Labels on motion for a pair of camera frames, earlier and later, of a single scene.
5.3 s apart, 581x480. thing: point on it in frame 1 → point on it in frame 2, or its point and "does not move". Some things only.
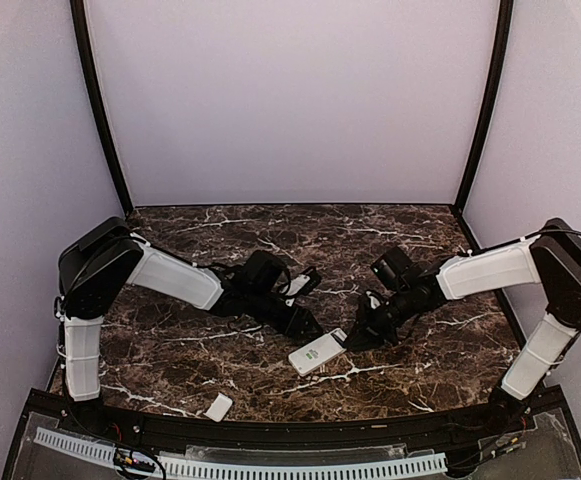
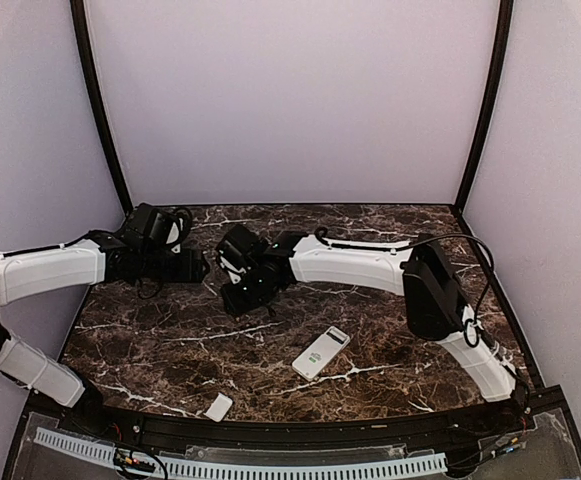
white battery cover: (219, 408) does not move
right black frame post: (504, 28) does not move
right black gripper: (367, 329) → (237, 305)
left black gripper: (293, 326) → (190, 269)
